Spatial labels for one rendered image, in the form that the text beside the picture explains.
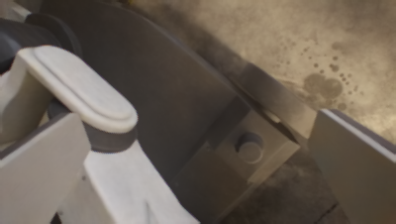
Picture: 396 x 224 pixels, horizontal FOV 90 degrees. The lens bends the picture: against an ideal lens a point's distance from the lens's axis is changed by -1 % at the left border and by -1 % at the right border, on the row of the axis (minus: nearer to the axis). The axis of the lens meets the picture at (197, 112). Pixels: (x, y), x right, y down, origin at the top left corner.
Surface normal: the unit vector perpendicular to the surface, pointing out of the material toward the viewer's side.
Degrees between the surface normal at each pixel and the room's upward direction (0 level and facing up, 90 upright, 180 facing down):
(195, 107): 0
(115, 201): 90
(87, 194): 19
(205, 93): 0
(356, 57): 0
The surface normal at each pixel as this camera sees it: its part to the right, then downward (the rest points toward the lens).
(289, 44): -0.25, 0.18
